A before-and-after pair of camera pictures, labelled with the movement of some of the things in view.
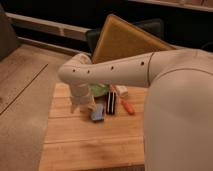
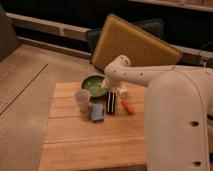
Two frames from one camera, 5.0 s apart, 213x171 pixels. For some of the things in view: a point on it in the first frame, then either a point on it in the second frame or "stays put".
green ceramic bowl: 98,89 stays put
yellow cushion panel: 118,39 stays put
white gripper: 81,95 → 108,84
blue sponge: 97,114 stays put
